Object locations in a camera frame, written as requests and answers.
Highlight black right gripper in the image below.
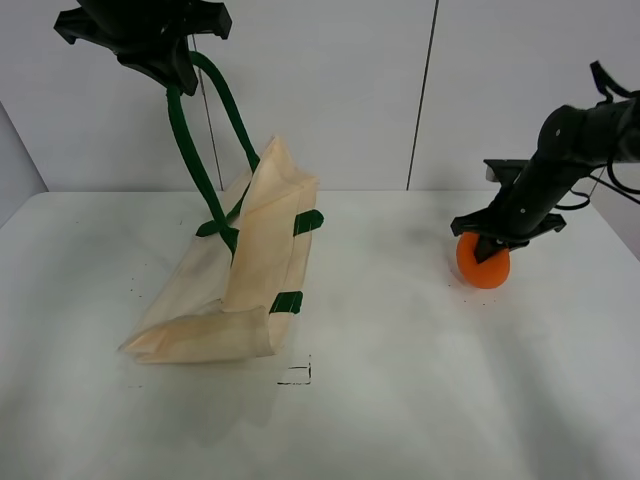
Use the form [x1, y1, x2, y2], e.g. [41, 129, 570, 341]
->
[451, 159, 566, 264]

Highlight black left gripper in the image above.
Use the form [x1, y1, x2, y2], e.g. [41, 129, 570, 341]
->
[54, 0, 231, 96]

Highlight orange fruit with stem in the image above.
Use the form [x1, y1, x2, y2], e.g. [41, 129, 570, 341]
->
[456, 232, 511, 289]

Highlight cream linen bag green handles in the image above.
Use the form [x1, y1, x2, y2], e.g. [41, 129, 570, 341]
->
[119, 52, 324, 364]

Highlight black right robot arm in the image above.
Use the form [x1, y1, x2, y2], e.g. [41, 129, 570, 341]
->
[451, 95, 639, 249]

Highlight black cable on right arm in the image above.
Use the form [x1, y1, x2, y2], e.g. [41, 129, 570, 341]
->
[554, 60, 640, 211]

